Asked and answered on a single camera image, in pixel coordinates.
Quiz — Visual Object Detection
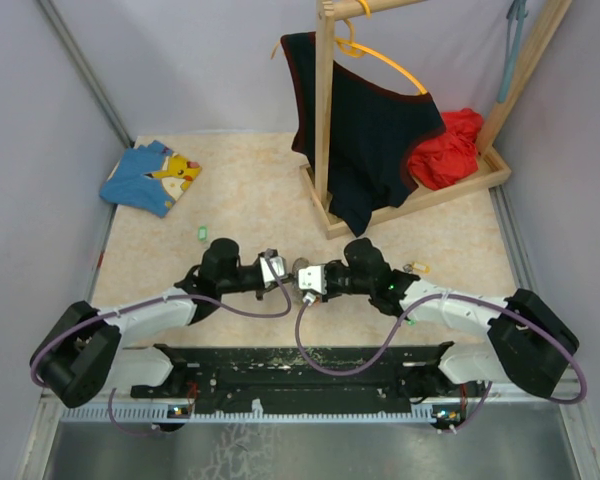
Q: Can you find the large keyring with keys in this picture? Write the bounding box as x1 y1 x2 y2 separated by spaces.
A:
291 257 310 304

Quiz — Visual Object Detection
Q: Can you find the blue pikachu shirt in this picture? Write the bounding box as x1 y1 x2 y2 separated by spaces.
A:
99 140 202 218

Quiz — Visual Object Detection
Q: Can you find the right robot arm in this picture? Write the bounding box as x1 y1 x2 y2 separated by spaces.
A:
320 238 579 400

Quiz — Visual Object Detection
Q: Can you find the wooden clothes rack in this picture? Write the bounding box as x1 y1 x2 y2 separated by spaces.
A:
300 1 571 240

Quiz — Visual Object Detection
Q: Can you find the blue clothes hanger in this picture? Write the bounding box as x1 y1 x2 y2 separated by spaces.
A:
496 0 528 104

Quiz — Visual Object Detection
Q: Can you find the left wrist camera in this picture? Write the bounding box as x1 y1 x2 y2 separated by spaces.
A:
258 249 287 288

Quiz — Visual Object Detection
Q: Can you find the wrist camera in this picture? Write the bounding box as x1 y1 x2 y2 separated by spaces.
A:
258 249 287 288
298 265 327 305

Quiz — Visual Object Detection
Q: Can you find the red crumpled cloth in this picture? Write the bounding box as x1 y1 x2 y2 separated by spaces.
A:
407 108 483 190

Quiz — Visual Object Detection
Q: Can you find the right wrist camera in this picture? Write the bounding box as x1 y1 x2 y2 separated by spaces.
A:
298 265 327 305

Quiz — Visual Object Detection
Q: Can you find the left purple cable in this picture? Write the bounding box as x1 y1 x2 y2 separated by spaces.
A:
29 259 294 437

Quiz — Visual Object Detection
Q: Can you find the yellow clothes hanger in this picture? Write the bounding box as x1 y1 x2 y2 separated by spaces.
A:
271 0 429 96

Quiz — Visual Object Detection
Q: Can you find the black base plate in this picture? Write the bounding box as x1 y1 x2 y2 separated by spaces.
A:
74 344 551 416

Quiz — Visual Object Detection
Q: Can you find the dark navy tank top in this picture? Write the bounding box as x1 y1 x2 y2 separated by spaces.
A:
279 32 448 237

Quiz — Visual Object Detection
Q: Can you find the yellow tag key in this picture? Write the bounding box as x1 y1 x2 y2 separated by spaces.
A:
403 261 431 275

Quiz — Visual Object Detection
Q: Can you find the green tag key left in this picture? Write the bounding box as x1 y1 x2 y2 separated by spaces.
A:
197 226 208 242

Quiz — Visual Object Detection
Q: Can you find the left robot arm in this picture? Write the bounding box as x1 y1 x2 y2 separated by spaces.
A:
30 238 292 408

